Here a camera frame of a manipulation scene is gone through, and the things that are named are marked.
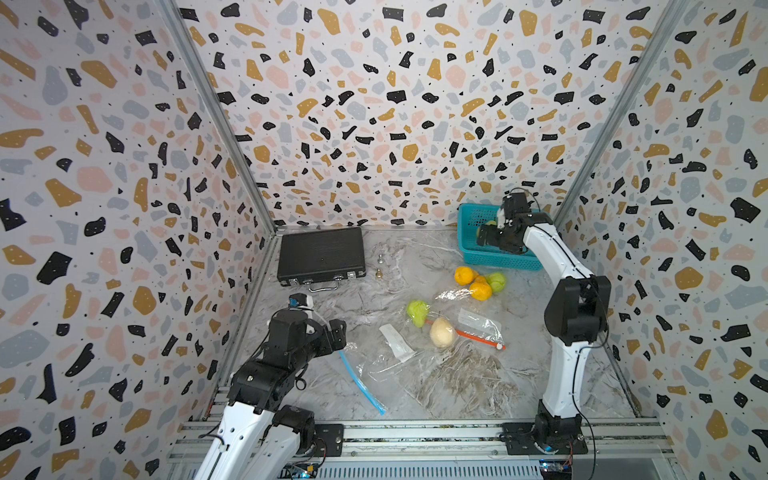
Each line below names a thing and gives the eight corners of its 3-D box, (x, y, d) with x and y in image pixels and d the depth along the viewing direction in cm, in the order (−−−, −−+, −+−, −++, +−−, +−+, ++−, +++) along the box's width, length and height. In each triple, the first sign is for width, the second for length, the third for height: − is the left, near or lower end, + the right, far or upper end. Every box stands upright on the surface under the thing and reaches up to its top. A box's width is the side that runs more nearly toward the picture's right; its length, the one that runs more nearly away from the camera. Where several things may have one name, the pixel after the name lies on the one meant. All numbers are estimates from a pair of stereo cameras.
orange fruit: (470, 300, 102) (473, 292, 98) (467, 283, 106) (470, 275, 103) (489, 300, 102) (492, 292, 98) (485, 283, 106) (488, 275, 103)
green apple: (419, 328, 95) (420, 320, 91) (405, 314, 98) (406, 305, 94) (431, 319, 97) (432, 310, 93) (417, 305, 100) (418, 296, 96)
